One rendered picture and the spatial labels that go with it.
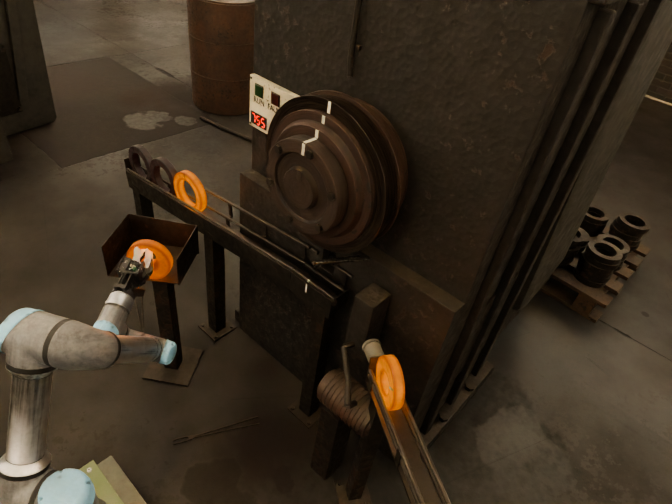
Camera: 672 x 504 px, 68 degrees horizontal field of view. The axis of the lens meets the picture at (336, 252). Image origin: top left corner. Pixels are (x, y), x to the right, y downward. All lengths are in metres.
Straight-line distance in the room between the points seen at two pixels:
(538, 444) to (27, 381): 1.93
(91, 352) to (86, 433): 0.96
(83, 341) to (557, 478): 1.86
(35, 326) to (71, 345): 0.10
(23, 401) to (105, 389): 0.93
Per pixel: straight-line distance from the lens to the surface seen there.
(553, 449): 2.45
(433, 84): 1.32
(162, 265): 1.80
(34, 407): 1.45
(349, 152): 1.31
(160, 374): 2.34
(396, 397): 1.40
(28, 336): 1.35
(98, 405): 2.31
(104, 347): 1.33
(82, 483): 1.52
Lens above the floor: 1.86
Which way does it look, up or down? 39 degrees down
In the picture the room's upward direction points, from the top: 9 degrees clockwise
